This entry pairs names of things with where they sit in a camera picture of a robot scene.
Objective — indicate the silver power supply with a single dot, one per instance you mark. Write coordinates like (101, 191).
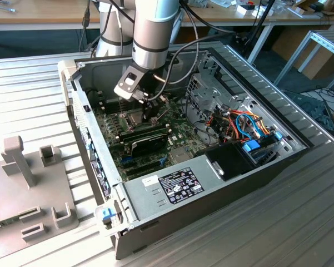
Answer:
(143, 204)

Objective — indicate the black pole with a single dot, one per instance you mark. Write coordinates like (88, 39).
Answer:
(265, 15)

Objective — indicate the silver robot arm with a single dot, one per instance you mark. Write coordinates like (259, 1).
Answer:
(151, 41)

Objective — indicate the grey parts rack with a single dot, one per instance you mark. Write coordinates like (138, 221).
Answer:
(30, 200)

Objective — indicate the large brown cardboard panel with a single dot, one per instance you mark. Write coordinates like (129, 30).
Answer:
(289, 41)

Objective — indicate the small white sticker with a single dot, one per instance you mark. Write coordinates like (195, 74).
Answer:
(150, 181)

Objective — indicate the blue case latch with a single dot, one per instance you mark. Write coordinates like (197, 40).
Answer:
(107, 214)

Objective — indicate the green RAM stick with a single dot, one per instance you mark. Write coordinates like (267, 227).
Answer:
(5, 222)

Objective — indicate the silver chipset heatsink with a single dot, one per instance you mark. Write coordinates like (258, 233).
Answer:
(180, 155)

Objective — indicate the metal locking lever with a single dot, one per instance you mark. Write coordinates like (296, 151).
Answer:
(120, 107)

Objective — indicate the open black PC case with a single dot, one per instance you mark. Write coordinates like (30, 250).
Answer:
(211, 200)

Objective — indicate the CPU socket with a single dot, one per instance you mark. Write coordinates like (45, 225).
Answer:
(132, 122)

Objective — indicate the green motherboard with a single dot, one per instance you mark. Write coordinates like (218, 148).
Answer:
(183, 130)

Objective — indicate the black graphics card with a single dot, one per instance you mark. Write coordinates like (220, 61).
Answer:
(148, 144)

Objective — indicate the black rating label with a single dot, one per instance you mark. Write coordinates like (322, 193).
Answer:
(180, 185)

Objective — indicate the aluminium frame shelf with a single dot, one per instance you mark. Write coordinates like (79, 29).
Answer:
(332, 41)

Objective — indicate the installed RAM stick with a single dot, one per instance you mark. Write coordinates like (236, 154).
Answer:
(144, 133)

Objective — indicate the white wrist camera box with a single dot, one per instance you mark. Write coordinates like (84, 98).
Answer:
(129, 81)

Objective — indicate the wooden desk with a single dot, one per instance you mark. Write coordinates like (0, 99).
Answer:
(225, 17)
(30, 15)

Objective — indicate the small white box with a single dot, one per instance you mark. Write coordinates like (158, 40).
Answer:
(243, 10)

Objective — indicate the silver disk bay cage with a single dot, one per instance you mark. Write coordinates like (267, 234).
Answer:
(208, 93)

